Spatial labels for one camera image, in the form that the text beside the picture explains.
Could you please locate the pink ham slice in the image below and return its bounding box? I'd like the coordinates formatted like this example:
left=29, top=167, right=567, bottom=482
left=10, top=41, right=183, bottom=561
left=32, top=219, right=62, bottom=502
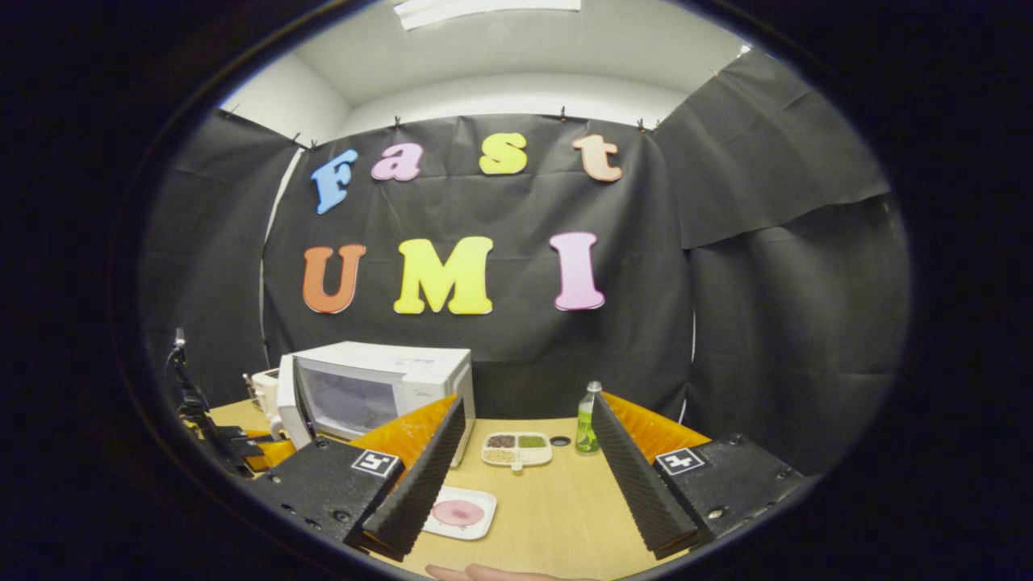
left=432, top=499, right=486, bottom=527

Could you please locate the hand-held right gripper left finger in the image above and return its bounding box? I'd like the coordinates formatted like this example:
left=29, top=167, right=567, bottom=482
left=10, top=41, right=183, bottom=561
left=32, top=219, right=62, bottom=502
left=240, top=394, right=467, bottom=563

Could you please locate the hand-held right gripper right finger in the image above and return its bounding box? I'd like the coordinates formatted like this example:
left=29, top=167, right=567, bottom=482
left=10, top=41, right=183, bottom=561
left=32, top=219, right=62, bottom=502
left=592, top=392, right=818, bottom=562

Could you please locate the black backdrop cloth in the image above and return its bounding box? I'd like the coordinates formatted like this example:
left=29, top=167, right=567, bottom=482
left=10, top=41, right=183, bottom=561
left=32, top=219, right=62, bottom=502
left=137, top=48, right=913, bottom=477

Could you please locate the white divided dish with beans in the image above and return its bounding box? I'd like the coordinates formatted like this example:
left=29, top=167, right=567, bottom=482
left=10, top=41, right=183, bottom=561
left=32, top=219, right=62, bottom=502
left=482, top=432, right=554, bottom=472

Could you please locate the long ceiling light panel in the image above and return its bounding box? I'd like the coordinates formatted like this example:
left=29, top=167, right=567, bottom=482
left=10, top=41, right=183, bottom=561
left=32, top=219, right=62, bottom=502
left=393, top=0, right=582, bottom=31

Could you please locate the cream white toaster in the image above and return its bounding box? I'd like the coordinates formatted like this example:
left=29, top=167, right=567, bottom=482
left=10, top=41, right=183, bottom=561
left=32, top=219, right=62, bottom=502
left=242, top=367, right=282, bottom=441

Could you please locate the white rectangular plate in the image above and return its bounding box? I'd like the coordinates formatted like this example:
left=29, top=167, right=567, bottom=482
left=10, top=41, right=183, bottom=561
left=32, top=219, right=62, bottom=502
left=421, top=486, right=498, bottom=541

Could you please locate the white microwave oven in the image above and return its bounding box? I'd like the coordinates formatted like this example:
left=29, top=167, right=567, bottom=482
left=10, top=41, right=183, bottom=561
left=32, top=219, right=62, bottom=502
left=274, top=341, right=477, bottom=469

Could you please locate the green drink bottle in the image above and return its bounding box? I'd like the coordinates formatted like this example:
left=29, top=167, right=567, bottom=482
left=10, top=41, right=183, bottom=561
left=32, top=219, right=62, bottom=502
left=575, top=381, right=604, bottom=454

